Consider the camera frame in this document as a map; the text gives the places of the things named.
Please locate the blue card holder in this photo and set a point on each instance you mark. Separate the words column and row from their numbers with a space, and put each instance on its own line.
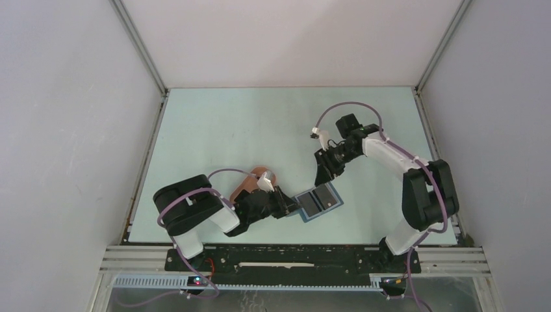
column 306, row 219

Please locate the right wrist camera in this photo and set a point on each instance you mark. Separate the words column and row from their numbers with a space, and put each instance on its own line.
column 322, row 136

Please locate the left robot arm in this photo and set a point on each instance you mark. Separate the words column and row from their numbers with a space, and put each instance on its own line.
column 185, row 205

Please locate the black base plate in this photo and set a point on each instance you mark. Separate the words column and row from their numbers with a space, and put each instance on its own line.
column 294, row 264

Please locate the right controller board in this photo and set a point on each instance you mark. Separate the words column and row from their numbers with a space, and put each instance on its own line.
column 393, row 283

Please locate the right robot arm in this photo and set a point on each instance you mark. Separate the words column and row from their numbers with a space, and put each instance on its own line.
column 428, row 192

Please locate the aluminium front rail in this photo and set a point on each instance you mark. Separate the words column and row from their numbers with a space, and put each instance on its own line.
column 434, row 261

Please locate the controller board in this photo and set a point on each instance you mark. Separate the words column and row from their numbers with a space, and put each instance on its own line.
column 196, row 281
column 393, row 283

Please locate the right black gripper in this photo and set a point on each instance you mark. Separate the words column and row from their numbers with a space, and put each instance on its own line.
column 327, row 169

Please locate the left controller board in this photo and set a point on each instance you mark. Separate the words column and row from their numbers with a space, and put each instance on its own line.
column 196, row 281

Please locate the pink oval tray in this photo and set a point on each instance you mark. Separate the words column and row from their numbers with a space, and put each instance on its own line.
column 250, row 183

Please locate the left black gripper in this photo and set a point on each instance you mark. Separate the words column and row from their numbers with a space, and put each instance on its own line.
column 285, row 204

